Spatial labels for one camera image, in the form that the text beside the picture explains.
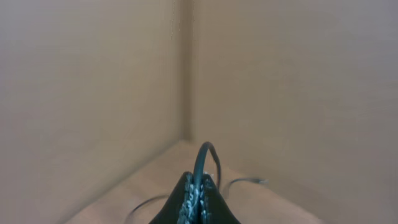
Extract black cable micro plug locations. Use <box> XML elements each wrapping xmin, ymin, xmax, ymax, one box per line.
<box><xmin>124</xmin><ymin>142</ymin><xmax>268</xmax><ymax>224</ymax></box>

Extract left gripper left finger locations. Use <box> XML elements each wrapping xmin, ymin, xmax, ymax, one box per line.
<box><xmin>149</xmin><ymin>172</ymin><xmax>195</xmax><ymax>224</ymax></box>

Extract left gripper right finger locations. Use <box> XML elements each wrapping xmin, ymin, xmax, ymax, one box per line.
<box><xmin>198</xmin><ymin>174</ymin><xmax>240</xmax><ymax>224</ymax></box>

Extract cardboard panel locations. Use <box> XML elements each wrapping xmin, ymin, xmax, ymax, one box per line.
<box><xmin>1</xmin><ymin>1</ymin><xmax>397</xmax><ymax>223</ymax></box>

